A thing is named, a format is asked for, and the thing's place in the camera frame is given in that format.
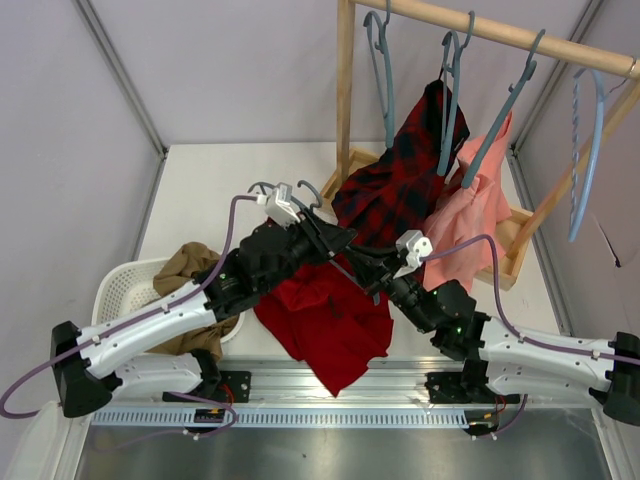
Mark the grey-blue hanger with plaid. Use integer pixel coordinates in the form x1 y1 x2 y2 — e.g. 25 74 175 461
437 10 476 177

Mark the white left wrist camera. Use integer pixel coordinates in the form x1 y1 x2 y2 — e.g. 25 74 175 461
252 182 300 228

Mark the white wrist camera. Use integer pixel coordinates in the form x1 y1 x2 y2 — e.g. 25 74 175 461
252 182 300 228
394 230 433 278

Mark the pink garment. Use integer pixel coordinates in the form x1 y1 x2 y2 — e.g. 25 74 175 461
423 115 512 291

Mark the grey-blue hanger with pink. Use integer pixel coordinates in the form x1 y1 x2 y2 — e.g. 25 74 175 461
461 29 546 189

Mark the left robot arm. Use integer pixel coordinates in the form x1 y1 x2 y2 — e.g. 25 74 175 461
51 217 356 418

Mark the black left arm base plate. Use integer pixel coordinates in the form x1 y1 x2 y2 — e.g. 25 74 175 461
187 370 252 404

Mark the tan garment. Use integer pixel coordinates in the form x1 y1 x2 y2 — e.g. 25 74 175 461
149 242 239 361

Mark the red skirt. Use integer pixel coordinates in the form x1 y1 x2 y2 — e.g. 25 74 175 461
254 255 394 397

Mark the light blue hanger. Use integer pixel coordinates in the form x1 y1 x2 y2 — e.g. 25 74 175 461
568 68 607 243

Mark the white slotted cable duct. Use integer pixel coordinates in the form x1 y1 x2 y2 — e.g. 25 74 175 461
91 406 487 429

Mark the aluminium mounting rail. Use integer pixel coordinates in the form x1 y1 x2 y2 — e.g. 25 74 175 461
99 355 601 409

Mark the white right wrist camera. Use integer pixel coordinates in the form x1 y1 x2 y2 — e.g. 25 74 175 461
394 230 433 278

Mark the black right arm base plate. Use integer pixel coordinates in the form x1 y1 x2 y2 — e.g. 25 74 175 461
424 372 521 405

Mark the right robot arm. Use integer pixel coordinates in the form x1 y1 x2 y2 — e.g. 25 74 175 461
345 237 639 426

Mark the red navy plaid garment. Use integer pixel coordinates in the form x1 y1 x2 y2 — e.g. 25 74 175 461
332 80 445 248

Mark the white perforated laundry basket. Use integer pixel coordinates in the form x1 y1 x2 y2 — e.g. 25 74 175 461
91 258 244 347

